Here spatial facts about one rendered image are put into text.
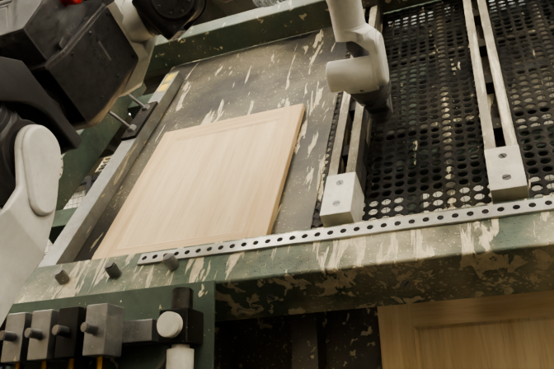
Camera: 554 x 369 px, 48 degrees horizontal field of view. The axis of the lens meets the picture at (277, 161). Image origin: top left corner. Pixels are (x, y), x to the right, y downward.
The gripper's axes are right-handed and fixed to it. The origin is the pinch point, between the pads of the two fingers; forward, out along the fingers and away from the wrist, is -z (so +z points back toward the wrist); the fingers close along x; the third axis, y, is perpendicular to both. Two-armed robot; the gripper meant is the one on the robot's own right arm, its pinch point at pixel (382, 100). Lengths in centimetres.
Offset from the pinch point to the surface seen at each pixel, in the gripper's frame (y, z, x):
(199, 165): 49.2, 2.3, -7.9
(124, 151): 76, -4, 2
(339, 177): 7.1, 22.6, -20.9
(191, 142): 56, -7, 1
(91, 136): 99, -20, 14
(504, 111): -26.5, 13.3, -11.4
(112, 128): 99, -31, 19
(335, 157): 8.6, 17.4, -15.5
